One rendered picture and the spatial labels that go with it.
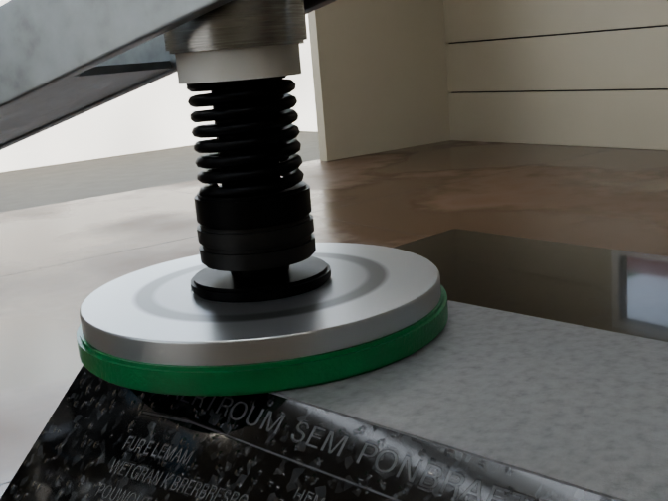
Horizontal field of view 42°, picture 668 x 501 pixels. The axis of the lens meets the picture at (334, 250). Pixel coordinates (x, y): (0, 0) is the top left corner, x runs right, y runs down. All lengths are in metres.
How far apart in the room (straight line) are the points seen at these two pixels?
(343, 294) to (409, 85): 8.44
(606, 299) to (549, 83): 7.79
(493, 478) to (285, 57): 0.25
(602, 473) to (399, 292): 0.18
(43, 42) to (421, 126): 8.56
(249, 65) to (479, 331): 0.19
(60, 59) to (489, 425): 0.30
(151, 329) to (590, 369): 0.22
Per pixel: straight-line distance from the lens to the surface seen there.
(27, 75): 0.52
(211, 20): 0.47
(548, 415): 0.39
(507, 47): 8.64
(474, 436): 0.37
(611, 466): 0.35
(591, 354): 0.46
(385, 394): 0.41
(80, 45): 0.49
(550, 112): 8.34
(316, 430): 0.40
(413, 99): 8.94
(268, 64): 0.48
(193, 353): 0.43
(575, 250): 0.67
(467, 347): 0.47
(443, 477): 0.36
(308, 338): 0.42
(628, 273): 0.61
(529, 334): 0.49
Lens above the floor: 1.01
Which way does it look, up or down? 13 degrees down
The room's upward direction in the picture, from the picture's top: 5 degrees counter-clockwise
